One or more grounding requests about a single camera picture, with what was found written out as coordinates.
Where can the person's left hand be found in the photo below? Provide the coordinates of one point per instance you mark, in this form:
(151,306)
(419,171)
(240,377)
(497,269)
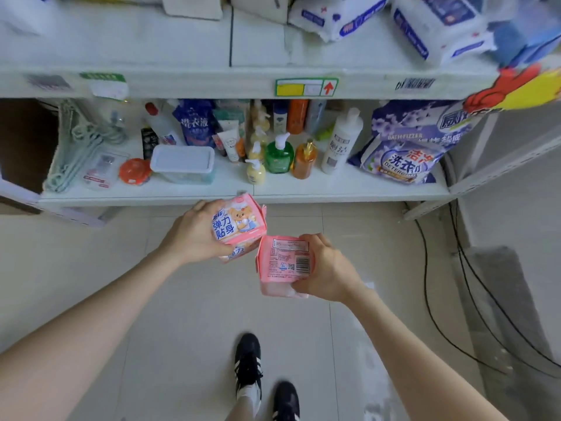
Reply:
(190,238)

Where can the person's right hand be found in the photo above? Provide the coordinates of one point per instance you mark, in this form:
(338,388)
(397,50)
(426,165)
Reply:
(328,271)

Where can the person's right thumb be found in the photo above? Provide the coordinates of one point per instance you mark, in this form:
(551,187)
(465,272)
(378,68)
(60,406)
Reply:
(303,288)

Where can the person's left thumb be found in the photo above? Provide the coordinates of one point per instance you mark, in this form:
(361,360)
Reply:
(224,250)

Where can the pink packet with barcode label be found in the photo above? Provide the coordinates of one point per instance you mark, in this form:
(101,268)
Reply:
(280,265)

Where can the pink packet with bear print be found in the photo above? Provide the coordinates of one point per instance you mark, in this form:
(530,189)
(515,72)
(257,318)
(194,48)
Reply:
(243,223)

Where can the person's left forearm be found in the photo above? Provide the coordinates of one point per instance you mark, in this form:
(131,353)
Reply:
(83,341)

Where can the person's right forearm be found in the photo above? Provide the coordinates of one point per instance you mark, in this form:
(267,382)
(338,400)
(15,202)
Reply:
(420,363)

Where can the small yellow pump bottle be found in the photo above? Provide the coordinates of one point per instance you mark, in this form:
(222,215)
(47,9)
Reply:
(261,118)
(257,149)
(256,173)

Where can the black left shoe white stripes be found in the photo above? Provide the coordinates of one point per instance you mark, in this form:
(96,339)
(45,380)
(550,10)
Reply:
(248,361)

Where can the black shoe white stripes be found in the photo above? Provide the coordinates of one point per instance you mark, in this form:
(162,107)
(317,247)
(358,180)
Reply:
(248,361)
(285,403)

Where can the clear storage box white lid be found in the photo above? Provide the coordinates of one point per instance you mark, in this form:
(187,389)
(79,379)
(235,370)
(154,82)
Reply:
(183,164)

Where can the white squeeze tube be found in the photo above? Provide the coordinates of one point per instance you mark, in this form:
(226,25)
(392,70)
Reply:
(230,145)

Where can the green pump bottle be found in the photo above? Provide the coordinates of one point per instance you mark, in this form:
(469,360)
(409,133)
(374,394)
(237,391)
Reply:
(278,158)

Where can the black right shoe white stripes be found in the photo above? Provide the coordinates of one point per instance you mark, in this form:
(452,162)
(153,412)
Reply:
(285,403)

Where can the orange pump bottle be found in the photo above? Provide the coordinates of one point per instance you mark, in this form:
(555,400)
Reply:
(304,162)

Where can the orange round container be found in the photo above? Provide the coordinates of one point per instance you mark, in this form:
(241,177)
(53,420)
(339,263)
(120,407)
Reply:
(135,171)

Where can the white sock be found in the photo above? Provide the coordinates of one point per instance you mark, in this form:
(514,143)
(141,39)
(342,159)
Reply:
(250,396)

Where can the small black bottle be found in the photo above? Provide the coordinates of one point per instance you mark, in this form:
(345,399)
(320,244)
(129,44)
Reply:
(149,143)

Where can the blue laundry liquid refill pouch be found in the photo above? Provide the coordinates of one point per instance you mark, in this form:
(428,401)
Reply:
(195,122)

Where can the green and white tube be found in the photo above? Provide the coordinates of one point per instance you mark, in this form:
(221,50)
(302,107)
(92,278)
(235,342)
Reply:
(228,119)

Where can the clear bottle with red cap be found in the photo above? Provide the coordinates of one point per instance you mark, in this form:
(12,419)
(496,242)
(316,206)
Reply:
(164,127)

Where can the blue and white bottle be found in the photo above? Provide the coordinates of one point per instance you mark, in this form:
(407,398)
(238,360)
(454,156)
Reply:
(280,118)

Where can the clear plastic blister pack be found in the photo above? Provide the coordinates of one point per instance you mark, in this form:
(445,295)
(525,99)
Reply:
(103,170)

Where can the tall white bottle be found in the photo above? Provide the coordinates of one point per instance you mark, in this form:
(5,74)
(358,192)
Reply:
(342,142)

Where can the small purple detergent bag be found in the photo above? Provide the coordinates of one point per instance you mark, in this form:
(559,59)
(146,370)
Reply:
(394,164)

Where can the bundle of pale green hangers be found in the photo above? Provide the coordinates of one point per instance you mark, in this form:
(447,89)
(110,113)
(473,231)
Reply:
(76,144)

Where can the green framed price label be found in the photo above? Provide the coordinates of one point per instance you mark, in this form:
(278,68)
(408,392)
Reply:
(307,87)

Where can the large purple detergent bag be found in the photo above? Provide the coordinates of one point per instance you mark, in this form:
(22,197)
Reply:
(416,120)

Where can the green and white shelf label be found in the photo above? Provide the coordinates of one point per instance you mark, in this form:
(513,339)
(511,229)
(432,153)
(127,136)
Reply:
(107,85)

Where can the white metal shelf unit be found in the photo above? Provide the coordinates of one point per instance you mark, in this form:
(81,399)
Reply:
(175,48)

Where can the barcode sticker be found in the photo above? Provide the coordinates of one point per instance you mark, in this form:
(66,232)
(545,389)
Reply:
(414,83)

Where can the grey shelf sticker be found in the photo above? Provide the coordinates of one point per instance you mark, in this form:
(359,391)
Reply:
(48,82)

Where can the white and blue tissue pack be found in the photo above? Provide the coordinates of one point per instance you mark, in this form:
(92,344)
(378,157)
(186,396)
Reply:
(337,15)
(442,24)

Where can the red and yellow rooster sign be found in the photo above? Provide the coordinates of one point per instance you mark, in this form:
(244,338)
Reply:
(517,92)

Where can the blue plastic pack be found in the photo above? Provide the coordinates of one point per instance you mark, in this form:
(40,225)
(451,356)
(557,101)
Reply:
(526,37)

